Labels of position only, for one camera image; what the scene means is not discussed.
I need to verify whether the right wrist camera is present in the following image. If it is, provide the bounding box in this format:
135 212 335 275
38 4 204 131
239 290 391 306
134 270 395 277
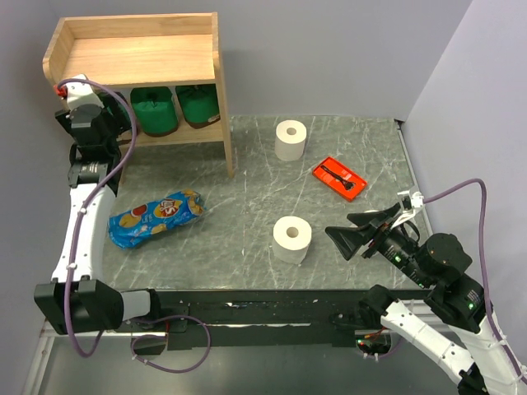
391 186 424 229

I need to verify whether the blue chips bag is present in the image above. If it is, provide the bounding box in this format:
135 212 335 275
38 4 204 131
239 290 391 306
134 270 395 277
108 189 206 249

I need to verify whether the orange razor package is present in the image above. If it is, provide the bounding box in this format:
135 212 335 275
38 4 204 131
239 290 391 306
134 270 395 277
312 156 367 202

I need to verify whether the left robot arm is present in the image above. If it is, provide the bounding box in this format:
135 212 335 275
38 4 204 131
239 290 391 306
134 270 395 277
34 105 163 335

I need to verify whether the white paper towel roll front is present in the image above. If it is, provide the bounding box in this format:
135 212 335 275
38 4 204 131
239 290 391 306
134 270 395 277
272 216 312 266

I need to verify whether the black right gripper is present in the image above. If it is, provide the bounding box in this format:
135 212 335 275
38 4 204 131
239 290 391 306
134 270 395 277
323 199 431 285

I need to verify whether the wooden shelf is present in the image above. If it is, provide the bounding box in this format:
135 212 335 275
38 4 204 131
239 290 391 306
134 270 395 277
42 12 234 175

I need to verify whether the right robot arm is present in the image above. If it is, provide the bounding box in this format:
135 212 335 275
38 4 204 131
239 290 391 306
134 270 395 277
325 204 526 394

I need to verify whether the white paper towel roll back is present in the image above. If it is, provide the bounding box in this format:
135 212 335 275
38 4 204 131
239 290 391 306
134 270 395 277
275 120 307 161

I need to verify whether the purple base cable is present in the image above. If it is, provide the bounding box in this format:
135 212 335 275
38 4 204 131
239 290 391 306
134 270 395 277
130 315 212 374

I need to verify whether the green roll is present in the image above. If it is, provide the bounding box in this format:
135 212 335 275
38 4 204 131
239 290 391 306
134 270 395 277
130 86 179 137
97 91 131 134
175 84 220 129

